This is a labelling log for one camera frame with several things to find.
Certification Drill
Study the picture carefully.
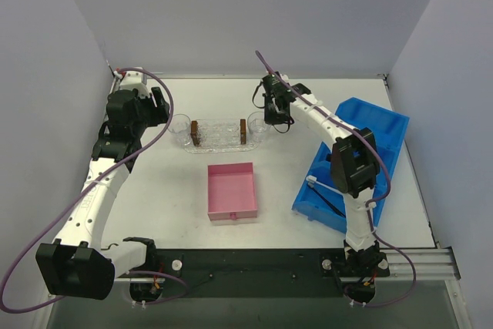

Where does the clear plastic cup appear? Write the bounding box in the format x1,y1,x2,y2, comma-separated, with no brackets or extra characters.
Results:
168,114,192,146
246,111,270,143

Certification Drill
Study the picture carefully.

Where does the brown wooden holder block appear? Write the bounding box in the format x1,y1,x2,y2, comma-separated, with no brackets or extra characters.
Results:
240,119,247,145
190,120,200,146

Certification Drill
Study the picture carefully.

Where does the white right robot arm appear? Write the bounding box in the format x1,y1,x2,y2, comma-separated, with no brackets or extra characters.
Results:
260,74,384,272

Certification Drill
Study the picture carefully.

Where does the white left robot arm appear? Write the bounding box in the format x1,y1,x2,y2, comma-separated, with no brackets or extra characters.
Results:
35,86,169,300

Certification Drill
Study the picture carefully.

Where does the clear textured glass tray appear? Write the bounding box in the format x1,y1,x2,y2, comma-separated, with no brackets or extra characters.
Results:
183,119,260,154

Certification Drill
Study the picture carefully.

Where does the white toothbrush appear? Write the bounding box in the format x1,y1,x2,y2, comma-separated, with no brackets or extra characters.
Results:
305,176,337,191

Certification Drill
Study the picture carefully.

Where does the black toothbrush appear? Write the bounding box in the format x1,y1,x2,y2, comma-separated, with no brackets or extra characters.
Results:
309,185,346,218

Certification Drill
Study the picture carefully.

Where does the pink plastic drawer box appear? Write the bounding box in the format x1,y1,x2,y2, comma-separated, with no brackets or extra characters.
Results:
207,162,258,222

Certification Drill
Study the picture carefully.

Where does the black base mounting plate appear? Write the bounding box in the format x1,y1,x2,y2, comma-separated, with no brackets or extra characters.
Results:
111,247,392,299

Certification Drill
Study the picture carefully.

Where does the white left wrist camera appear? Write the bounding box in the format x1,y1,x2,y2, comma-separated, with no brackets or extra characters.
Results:
112,69,150,98

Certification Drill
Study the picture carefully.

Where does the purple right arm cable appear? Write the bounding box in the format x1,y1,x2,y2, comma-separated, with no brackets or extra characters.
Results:
254,49,417,309

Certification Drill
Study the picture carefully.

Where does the aluminium frame rail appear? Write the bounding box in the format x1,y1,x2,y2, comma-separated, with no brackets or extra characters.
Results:
102,238,459,282

